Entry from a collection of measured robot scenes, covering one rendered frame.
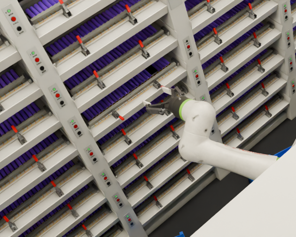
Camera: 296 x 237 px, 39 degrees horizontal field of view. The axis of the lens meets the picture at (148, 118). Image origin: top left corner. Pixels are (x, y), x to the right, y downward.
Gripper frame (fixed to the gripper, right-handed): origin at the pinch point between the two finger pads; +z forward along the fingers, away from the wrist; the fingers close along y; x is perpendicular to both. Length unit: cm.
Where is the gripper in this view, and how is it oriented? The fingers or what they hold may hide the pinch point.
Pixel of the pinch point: (155, 97)
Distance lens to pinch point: 190.7
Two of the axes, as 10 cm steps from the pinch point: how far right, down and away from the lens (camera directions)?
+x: -4.1, -7.8, -4.7
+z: -4.9, -2.5, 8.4
